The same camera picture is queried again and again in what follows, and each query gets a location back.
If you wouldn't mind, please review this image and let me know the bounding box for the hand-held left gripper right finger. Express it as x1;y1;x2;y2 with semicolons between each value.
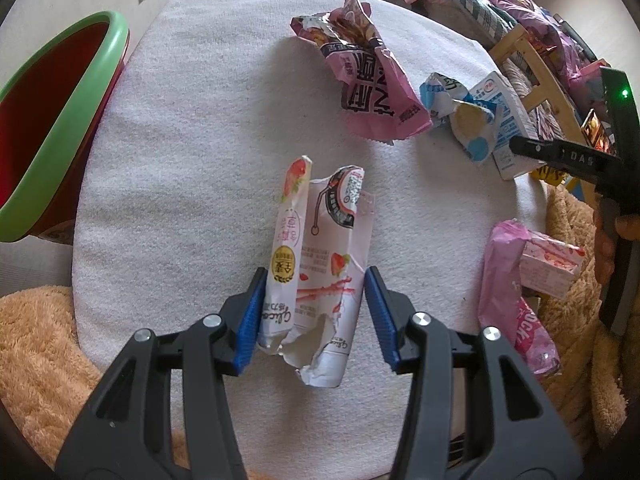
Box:
364;265;585;480

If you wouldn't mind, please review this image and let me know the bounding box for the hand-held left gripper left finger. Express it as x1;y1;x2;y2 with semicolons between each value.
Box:
54;266;268;480

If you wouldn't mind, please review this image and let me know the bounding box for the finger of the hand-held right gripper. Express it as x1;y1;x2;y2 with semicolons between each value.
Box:
509;135;624;181

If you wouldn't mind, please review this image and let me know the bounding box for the white blue milk carton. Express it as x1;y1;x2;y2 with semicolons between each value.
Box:
467;71;544;181

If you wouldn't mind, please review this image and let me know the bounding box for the white strawberry snack box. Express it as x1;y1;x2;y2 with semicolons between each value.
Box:
257;156;376;389

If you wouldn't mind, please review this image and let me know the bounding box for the pink snack bag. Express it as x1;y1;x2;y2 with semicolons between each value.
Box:
291;0;433;142

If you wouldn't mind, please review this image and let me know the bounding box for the red bin with green rim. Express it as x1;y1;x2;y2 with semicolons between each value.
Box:
0;10;131;244

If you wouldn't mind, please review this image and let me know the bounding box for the person's right hand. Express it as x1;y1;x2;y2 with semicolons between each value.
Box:
592;204;640;288

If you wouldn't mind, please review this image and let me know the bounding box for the colourful printed packet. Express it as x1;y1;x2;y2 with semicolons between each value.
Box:
582;109;619;154

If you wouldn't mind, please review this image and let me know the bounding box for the blue white crumpled wrapper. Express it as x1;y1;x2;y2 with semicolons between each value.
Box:
419;72;499;164

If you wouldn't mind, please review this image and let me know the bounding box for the small pink box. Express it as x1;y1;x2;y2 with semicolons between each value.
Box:
520;237;586;300

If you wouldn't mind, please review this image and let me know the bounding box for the pink plastic wrapper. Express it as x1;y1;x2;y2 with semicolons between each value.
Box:
477;219;561;376

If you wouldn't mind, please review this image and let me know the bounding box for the white towel-covered table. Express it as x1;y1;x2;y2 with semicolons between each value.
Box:
72;0;551;476

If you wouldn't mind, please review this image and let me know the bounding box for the tan plush blanket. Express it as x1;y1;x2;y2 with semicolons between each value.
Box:
0;187;631;480

